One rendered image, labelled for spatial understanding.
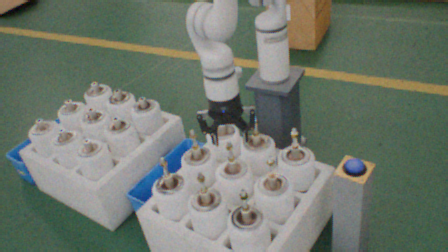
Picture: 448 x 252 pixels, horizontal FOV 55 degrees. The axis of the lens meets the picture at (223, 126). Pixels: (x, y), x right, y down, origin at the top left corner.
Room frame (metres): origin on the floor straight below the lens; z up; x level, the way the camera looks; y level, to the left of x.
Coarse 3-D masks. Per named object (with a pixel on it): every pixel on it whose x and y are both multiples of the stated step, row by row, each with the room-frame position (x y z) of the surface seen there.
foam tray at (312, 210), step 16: (256, 176) 0.86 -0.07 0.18; (320, 176) 0.82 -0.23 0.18; (192, 192) 0.84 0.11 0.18; (320, 192) 0.78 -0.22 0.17; (144, 208) 0.82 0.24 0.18; (304, 208) 0.72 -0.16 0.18; (320, 208) 0.78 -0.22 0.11; (144, 224) 0.80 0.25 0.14; (160, 224) 0.75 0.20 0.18; (176, 224) 0.74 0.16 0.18; (272, 224) 0.69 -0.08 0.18; (288, 224) 0.68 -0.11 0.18; (304, 224) 0.71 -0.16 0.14; (320, 224) 0.78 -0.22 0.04; (160, 240) 0.76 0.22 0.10; (176, 240) 0.72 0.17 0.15; (192, 240) 0.68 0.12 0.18; (208, 240) 0.68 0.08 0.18; (224, 240) 0.67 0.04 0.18; (272, 240) 0.68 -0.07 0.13; (288, 240) 0.64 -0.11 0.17; (304, 240) 0.70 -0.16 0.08
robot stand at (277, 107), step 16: (256, 80) 1.16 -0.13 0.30; (288, 80) 1.13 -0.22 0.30; (256, 96) 1.14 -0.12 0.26; (272, 96) 1.10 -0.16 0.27; (288, 96) 1.07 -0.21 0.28; (256, 112) 1.15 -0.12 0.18; (272, 112) 1.10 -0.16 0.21; (288, 112) 1.09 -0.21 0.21; (272, 128) 1.11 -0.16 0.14; (288, 128) 1.09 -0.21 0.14; (288, 144) 1.09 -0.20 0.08; (304, 144) 1.16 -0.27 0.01
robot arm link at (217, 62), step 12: (192, 12) 0.83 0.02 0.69; (192, 24) 0.81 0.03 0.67; (192, 36) 0.82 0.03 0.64; (204, 48) 0.82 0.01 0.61; (216, 48) 0.82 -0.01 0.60; (228, 48) 0.82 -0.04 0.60; (204, 60) 0.80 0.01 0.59; (216, 60) 0.79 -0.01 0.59; (228, 60) 0.80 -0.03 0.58; (204, 72) 0.81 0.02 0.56; (216, 72) 0.79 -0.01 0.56; (228, 72) 0.80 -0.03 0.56
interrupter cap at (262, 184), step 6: (276, 174) 0.78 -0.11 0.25; (264, 180) 0.77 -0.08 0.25; (282, 180) 0.76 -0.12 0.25; (258, 186) 0.75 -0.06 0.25; (264, 186) 0.75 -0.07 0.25; (282, 186) 0.74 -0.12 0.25; (264, 192) 0.73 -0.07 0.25; (270, 192) 0.72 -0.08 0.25; (276, 192) 0.72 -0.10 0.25; (282, 192) 0.72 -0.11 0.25
